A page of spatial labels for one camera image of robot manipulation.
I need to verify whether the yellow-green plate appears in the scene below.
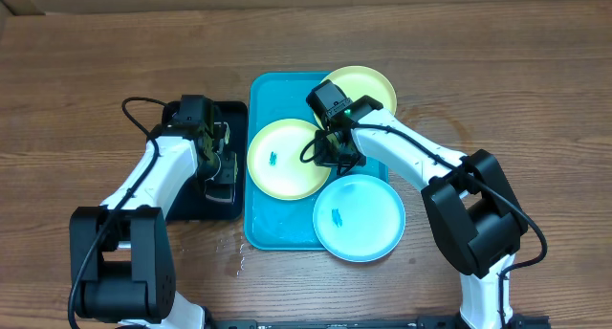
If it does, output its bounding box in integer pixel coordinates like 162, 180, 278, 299
247, 119, 331, 201
320, 66, 397, 115

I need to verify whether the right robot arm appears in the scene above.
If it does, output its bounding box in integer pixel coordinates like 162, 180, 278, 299
306, 80, 529, 328

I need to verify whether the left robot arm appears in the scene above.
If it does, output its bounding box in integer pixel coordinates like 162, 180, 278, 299
67, 95, 249, 328

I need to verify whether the black plastic tray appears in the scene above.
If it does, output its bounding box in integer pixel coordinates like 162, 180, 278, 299
162, 95, 248, 221

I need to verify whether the teal plastic tray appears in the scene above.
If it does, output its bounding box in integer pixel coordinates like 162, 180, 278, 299
243, 71, 391, 252

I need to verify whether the light blue plate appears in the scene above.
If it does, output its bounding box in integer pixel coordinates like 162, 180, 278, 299
313, 174, 405, 263

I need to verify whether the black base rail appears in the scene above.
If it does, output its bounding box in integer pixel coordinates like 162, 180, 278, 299
205, 314, 552, 329

